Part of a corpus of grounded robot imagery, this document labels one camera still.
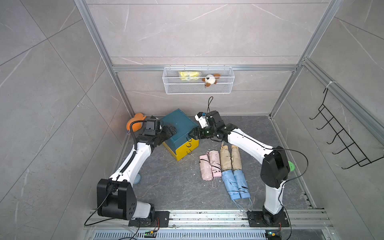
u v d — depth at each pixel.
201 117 0.78
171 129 0.76
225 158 0.91
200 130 0.75
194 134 0.76
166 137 0.76
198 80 0.89
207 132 0.74
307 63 0.85
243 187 0.80
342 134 0.67
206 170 0.88
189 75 0.84
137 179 0.84
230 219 0.75
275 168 0.49
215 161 0.90
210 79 0.86
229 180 0.83
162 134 0.74
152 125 0.64
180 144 0.85
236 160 0.91
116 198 0.41
